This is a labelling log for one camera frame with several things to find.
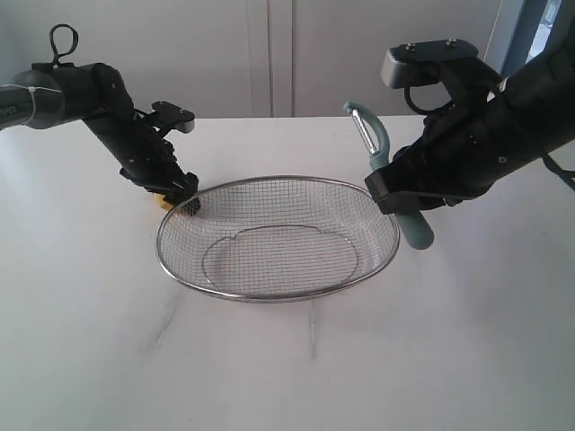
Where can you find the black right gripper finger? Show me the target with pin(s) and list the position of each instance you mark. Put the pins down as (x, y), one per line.
(395, 190)

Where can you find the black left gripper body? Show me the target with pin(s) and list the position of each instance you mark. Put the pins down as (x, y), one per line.
(140, 148)

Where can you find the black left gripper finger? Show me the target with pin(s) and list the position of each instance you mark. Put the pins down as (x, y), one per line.
(185, 196)
(170, 188)

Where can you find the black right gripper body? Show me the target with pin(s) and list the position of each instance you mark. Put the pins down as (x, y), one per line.
(485, 135)

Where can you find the yellow lemon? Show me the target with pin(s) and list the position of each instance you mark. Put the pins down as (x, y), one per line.
(163, 204)

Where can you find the teal handled peeler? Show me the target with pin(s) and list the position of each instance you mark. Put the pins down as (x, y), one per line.
(415, 228)

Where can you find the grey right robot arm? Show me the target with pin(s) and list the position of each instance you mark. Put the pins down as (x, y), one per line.
(548, 78)

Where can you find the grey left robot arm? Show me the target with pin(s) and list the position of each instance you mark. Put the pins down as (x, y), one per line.
(48, 96)

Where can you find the white cabinet doors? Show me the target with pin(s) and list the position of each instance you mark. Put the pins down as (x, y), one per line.
(236, 59)

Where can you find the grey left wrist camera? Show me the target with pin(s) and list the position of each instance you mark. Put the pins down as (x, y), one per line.
(167, 117)

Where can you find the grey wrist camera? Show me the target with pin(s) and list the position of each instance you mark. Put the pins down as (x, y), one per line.
(167, 117)
(412, 64)

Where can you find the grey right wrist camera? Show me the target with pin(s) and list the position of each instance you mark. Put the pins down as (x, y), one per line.
(412, 64)

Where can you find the oval wire mesh basket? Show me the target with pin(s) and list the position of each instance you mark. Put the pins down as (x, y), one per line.
(277, 239)

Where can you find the dark window frame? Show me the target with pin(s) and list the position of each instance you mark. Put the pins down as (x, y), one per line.
(524, 29)

